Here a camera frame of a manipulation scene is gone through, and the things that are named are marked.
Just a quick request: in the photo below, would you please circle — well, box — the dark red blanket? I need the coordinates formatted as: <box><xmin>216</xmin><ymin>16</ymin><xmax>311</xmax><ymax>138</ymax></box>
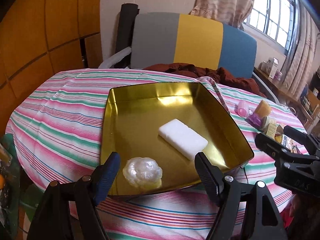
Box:
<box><xmin>144</xmin><ymin>63</ymin><xmax>266</xmax><ymax>98</ymax></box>

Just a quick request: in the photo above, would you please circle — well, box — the beige patterned curtain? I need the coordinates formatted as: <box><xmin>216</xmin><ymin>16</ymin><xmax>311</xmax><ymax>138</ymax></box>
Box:
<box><xmin>190</xmin><ymin>0</ymin><xmax>254</xmax><ymax>30</ymax></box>

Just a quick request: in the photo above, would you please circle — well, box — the wooden desk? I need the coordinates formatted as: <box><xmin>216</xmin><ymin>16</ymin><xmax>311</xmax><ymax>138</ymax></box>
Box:
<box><xmin>254</xmin><ymin>68</ymin><xmax>319</xmax><ymax>133</ymax></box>

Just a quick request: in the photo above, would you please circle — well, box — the purple sachet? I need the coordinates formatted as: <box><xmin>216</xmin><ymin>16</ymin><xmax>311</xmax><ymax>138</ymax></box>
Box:
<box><xmin>248</xmin><ymin>113</ymin><xmax>261</xmax><ymax>127</ymax></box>

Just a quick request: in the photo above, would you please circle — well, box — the clear plastic wrap ball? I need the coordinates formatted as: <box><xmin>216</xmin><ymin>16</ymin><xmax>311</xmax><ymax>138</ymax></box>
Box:
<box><xmin>123</xmin><ymin>157</ymin><xmax>163</xmax><ymax>191</ymax></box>

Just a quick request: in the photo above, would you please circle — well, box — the window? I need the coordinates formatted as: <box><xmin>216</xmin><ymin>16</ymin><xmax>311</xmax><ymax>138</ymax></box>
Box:
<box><xmin>244</xmin><ymin>0</ymin><xmax>296</xmax><ymax>53</ymax></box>

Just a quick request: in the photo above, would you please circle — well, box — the white box on desk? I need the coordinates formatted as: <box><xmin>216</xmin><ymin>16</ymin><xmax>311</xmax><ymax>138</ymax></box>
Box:
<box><xmin>266</xmin><ymin>57</ymin><xmax>278</xmax><ymax>79</ymax></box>

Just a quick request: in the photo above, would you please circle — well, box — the wooden wardrobe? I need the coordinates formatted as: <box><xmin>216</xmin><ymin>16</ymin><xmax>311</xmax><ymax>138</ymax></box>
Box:
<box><xmin>1</xmin><ymin>0</ymin><xmax>103</xmax><ymax>131</ymax></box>

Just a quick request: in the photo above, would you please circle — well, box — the gold metal tray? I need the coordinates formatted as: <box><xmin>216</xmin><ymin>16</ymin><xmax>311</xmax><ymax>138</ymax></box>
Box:
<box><xmin>100</xmin><ymin>82</ymin><xmax>254</xmax><ymax>193</ymax></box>

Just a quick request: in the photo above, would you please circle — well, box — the grey yellow blue headboard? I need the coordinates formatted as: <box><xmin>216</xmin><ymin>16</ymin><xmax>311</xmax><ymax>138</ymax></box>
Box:
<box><xmin>130</xmin><ymin>12</ymin><xmax>257</xmax><ymax>78</ymax></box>

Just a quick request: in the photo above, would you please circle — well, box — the cream green carton box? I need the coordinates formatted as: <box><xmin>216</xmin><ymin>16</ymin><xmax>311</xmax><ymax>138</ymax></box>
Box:
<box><xmin>265</xmin><ymin>123</ymin><xmax>278</xmax><ymax>139</ymax></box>

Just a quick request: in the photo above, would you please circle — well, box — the black rolled mat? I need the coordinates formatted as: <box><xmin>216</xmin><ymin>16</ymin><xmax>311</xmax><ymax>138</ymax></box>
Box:
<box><xmin>114</xmin><ymin>3</ymin><xmax>139</xmax><ymax>68</ymax></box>

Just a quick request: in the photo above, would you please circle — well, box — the striped bed sheet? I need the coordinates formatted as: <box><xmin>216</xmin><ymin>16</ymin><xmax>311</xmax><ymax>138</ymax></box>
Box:
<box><xmin>6</xmin><ymin>69</ymin><xmax>293</xmax><ymax>239</ymax></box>

